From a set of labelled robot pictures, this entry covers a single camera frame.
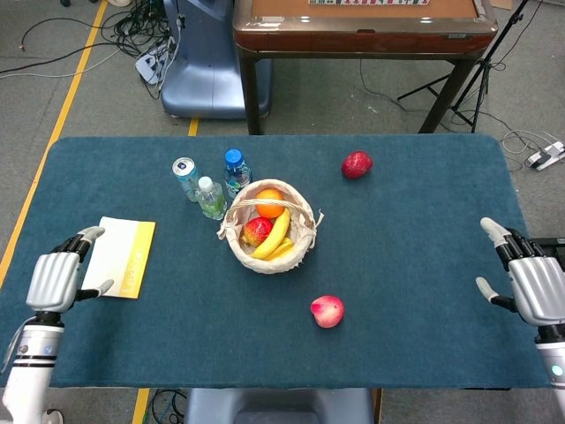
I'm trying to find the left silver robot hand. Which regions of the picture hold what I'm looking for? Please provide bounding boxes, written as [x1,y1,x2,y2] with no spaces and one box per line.
[25,225,115,314]

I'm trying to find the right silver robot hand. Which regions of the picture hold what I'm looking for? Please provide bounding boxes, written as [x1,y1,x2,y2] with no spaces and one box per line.
[475,216,565,328]

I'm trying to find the wicker basket with cloth liner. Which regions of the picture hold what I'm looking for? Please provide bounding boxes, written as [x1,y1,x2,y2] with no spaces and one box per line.
[215,178,326,275]

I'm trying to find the orange fruit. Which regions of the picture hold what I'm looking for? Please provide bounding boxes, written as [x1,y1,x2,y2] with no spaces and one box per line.
[255,188,285,219]

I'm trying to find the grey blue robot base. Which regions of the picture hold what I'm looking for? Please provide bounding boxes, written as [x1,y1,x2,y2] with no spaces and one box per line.
[183,387,375,424]

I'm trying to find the white yellow notebook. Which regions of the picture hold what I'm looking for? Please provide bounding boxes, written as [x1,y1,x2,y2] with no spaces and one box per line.
[81,216,157,299]

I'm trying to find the white foot pedal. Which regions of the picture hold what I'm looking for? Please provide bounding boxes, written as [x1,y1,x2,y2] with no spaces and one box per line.
[524,140,565,171]

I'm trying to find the teal table cloth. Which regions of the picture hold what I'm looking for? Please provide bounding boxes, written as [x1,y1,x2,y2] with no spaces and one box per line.
[0,134,556,390]

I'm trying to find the light blue drink can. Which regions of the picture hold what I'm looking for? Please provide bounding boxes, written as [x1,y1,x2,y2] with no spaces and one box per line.
[171,157,202,203]

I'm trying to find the white cap green bottle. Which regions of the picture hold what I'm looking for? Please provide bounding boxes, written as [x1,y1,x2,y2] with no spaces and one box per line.
[195,176,229,221]

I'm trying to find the red yellow apple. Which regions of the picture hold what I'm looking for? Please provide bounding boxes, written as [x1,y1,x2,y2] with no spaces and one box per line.
[244,216,275,247]

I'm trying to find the pink peach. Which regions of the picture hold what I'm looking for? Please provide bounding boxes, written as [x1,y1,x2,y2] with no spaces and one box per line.
[310,295,346,329]

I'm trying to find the blue cap water bottle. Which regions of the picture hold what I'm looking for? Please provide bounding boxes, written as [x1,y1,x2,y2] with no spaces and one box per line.
[223,148,253,200]

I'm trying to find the yellow banana bunch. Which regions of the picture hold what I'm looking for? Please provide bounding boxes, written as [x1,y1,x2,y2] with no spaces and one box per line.
[250,207,295,261]

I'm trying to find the black tripod stand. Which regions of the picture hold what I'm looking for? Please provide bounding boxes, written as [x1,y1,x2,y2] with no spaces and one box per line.
[396,0,531,133]

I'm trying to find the white power strip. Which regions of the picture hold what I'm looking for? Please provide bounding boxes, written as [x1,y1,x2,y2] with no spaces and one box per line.
[134,42,176,85]

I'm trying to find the brown mahjong table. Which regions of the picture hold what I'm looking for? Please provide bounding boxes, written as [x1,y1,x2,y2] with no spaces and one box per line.
[232,0,499,135]

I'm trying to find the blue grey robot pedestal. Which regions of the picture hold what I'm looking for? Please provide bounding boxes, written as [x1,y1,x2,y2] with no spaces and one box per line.
[160,0,273,119]

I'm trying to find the black cable bundle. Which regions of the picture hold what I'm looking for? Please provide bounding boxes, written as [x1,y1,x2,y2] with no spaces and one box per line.
[101,0,177,58]

